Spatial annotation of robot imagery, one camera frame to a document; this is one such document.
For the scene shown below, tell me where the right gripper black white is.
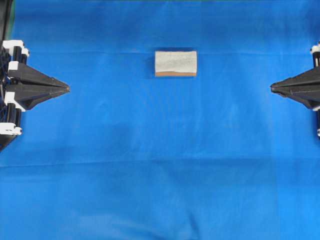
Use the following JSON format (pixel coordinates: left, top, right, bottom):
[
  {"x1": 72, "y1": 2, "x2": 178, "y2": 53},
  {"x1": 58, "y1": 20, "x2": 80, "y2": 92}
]
[{"x1": 269, "y1": 41, "x2": 320, "y2": 137}]

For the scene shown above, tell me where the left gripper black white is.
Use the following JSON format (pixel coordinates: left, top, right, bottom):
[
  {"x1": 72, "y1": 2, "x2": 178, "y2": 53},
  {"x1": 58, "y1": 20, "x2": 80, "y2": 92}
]
[{"x1": 0, "y1": 40, "x2": 70, "y2": 136}]

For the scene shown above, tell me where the white and orange sponge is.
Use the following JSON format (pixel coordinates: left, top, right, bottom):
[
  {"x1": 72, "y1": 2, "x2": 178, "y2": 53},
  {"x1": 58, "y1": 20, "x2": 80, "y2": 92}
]
[{"x1": 154, "y1": 51, "x2": 198, "y2": 77}]

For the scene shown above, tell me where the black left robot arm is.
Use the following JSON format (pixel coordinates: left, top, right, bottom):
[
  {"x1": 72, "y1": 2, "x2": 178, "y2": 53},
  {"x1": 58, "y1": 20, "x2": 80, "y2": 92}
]
[{"x1": 0, "y1": 0, "x2": 70, "y2": 136}]

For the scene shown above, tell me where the blue table cloth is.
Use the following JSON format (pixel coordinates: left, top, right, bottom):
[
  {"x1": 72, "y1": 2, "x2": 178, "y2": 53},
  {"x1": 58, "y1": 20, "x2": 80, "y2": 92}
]
[{"x1": 0, "y1": 0, "x2": 320, "y2": 240}]

